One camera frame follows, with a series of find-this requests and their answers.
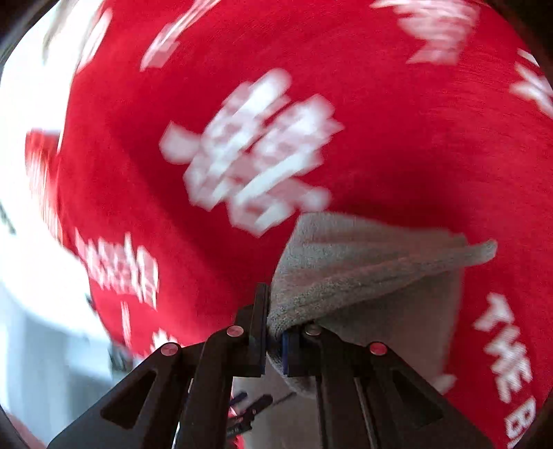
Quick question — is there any grey fleece cloth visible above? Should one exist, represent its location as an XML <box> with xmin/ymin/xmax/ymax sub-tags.
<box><xmin>265</xmin><ymin>211</ymin><xmax>498</xmax><ymax>395</ymax></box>

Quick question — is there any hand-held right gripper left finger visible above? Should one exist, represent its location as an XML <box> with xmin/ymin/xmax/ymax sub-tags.
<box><xmin>47</xmin><ymin>283</ymin><xmax>271</xmax><ymax>449</ymax></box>

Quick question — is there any red printed blanket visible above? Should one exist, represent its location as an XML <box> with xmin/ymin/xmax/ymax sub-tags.
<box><xmin>24</xmin><ymin>0</ymin><xmax>553</xmax><ymax>449</ymax></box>

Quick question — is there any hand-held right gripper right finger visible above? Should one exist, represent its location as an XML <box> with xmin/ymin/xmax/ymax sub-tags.
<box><xmin>280</xmin><ymin>324</ymin><xmax>494</xmax><ymax>449</ymax></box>

